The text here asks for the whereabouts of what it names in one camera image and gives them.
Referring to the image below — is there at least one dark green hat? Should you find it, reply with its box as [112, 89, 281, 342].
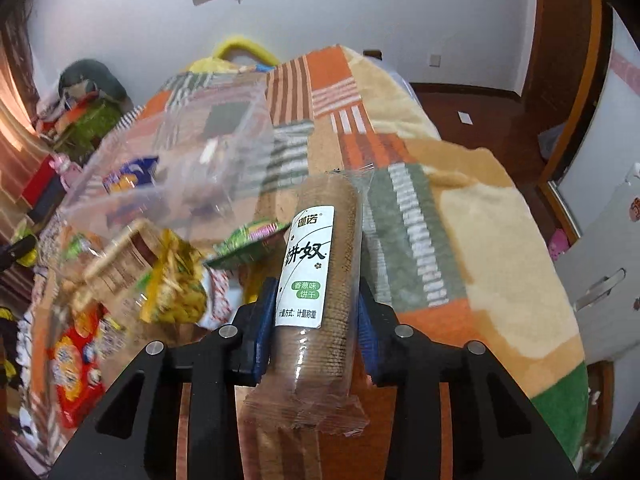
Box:
[58, 59, 127, 104]

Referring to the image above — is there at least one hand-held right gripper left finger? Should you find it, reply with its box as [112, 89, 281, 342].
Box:
[47, 276, 280, 480]

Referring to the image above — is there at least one patchwork blanket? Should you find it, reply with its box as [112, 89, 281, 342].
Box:
[30, 45, 589, 480]

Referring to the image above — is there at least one green snack packet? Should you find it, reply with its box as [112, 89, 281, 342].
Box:
[206, 220, 291, 270]

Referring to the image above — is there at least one white and red snack packet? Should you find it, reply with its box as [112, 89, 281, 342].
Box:
[197, 267, 241, 333]

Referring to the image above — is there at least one brown biscuit roll packet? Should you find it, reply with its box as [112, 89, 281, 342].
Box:
[237, 169, 377, 436]

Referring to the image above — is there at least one grey plastic bag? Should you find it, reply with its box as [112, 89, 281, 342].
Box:
[538, 125, 569, 159]

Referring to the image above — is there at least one yellow bag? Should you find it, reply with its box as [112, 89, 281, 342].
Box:
[189, 35, 279, 74]

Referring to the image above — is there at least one pink toy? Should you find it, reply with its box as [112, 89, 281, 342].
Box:
[547, 230, 572, 262]

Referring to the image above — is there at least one striped orange curtain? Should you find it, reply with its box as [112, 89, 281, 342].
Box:
[0, 20, 43, 226]

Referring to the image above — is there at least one wooden door frame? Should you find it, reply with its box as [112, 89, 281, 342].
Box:
[517, 0, 607, 181]

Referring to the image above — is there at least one green patterned cloth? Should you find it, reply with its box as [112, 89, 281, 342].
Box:
[62, 100, 122, 153]

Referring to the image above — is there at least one red box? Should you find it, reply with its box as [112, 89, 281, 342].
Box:
[21, 155, 68, 207]

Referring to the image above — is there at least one clear wafer biscuit packet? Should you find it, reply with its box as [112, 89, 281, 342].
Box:
[82, 219, 168, 311]

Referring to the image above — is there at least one yellow chips packet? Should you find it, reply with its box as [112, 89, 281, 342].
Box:
[140, 230, 210, 326]

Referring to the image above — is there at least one blue snack packet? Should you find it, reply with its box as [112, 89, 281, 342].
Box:
[102, 156, 160, 195]

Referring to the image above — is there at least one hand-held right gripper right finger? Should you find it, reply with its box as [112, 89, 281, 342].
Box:
[356, 277, 582, 480]

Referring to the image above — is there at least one clear plastic container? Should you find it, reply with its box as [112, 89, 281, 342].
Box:
[47, 72, 277, 361]

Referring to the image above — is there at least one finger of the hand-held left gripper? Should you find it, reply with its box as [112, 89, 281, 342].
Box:
[0, 236, 39, 268]

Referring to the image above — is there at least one pink bottle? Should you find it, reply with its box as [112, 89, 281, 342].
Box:
[52, 155, 83, 187]

